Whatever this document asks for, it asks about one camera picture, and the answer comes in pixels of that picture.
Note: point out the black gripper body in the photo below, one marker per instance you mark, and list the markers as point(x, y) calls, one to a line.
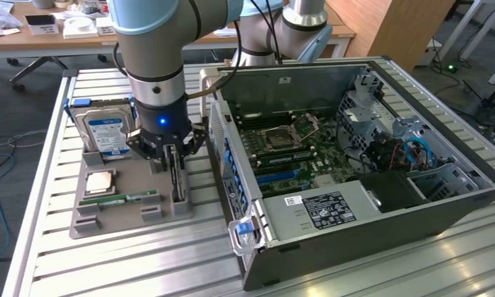
point(160, 120)

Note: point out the black Nvidia graphics card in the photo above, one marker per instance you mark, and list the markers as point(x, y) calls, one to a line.
point(175, 182)

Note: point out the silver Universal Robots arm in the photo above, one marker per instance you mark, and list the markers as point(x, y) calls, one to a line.
point(152, 46)

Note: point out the hard disk in blue carrier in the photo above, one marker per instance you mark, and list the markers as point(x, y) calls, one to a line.
point(103, 133)

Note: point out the grey parts rack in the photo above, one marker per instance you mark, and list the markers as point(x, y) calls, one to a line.
point(132, 182)

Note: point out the copper-topped CPU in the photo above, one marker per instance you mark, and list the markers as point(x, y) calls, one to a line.
point(99, 183)

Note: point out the CPU socket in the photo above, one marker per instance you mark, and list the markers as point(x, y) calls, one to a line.
point(280, 139)

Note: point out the blue expansion slot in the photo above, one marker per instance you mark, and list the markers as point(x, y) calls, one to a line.
point(278, 176)

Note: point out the metal socket cover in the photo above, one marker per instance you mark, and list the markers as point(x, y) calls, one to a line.
point(314, 122)

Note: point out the blue case latch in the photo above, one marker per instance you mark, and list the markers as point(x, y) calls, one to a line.
point(243, 229)

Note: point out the green motherboard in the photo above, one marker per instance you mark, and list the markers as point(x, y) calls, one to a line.
point(330, 154)

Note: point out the small white box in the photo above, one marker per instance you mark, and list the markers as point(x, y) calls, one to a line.
point(104, 29)

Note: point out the stack of white papers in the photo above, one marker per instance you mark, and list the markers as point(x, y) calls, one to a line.
point(227, 32)

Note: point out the silver chipset heatsink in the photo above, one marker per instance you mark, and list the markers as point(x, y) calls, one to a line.
point(324, 181)

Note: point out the grey wheeled desk foot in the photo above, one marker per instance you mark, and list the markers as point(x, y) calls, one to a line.
point(37, 66)

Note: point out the grey power supply unit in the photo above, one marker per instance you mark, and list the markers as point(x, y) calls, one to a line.
point(288, 222)

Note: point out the white tape roll holder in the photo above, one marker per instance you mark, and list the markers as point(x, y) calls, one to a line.
point(80, 28)

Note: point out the wooden desk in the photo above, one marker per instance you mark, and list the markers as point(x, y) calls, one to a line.
point(32, 43)

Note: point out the tall metal disk bay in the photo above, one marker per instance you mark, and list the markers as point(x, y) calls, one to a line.
point(363, 123)

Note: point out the white box with black top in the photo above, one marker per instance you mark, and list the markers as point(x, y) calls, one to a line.
point(41, 24)

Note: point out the grey cup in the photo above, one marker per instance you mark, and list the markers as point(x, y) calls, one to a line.
point(43, 3)

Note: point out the white card with red print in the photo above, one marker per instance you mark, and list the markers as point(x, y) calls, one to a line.
point(4, 31)

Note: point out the open grey PC case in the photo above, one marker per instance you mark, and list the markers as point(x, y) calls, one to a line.
point(355, 247)

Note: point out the clear plastic bag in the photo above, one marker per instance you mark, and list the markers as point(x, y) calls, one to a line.
point(0, 15)

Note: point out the wooden cabinet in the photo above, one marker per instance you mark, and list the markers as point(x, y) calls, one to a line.
point(395, 31)

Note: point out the low metal disk bay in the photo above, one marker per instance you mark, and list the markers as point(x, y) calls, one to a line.
point(440, 182)

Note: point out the device with green light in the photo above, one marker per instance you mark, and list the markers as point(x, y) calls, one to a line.
point(451, 67)

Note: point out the white table leg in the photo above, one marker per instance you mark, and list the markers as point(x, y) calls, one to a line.
point(458, 28)

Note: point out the black floor stand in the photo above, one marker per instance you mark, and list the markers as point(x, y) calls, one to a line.
point(493, 99)

